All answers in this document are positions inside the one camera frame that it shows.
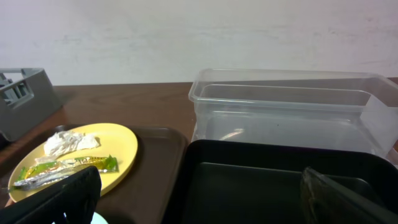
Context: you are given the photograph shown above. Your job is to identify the green yellow snack wrapper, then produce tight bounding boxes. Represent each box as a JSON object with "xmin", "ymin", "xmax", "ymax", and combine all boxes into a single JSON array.
[{"xmin": 8, "ymin": 155, "xmax": 119, "ymax": 192}]

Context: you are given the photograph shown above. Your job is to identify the yellow plate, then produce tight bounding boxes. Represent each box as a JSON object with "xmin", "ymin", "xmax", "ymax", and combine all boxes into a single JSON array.
[{"xmin": 8, "ymin": 123, "xmax": 138, "ymax": 195}]

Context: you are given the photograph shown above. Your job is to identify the grey dish rack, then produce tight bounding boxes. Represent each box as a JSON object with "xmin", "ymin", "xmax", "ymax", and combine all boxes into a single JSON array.
[{"xmin": 1, "ymin": 68, "xmax": 62, "ymax": 142}]

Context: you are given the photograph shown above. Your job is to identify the clear plastic bin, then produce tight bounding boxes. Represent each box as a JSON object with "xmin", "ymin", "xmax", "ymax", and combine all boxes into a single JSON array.
[{"xmin": 188, "ymin": 69, "xmax": 397, "ymax": 164}]

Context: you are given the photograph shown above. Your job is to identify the light blue bowl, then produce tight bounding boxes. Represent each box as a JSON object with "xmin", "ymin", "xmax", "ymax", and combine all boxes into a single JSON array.
[{"xmin": 91, "ymin": 212, "xmax": 108, "ymax": 224}]

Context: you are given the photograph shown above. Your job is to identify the white napkin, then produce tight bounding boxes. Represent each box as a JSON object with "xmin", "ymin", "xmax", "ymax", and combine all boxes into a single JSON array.
[{"xmin": 44, "ymin": 131, "xmax": 100, "ymax": 156}]

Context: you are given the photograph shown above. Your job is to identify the black plastic tray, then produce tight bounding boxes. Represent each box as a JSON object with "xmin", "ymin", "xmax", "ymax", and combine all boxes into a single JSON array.
[{"xmin": 162, "ymin": 140, "xmax": 397, "ymax": 223}]

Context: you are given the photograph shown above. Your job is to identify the brown serving tray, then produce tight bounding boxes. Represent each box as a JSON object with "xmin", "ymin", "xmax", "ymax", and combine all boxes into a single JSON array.
[{"xmin": 1, "ymin": 124, "xmax": 188, "ymax": 224}]

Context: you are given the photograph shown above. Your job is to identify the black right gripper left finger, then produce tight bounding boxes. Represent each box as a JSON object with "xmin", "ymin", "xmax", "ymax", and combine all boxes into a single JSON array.
[{"xmin": 1, "ymin": 166, "xmax": 101, "ymax": 224}]

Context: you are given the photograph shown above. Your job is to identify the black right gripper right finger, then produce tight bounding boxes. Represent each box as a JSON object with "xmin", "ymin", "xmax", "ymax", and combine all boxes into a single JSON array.
[{"xmin": 300, "ymin": 167, "xmax": 397, "ymax": 224}]

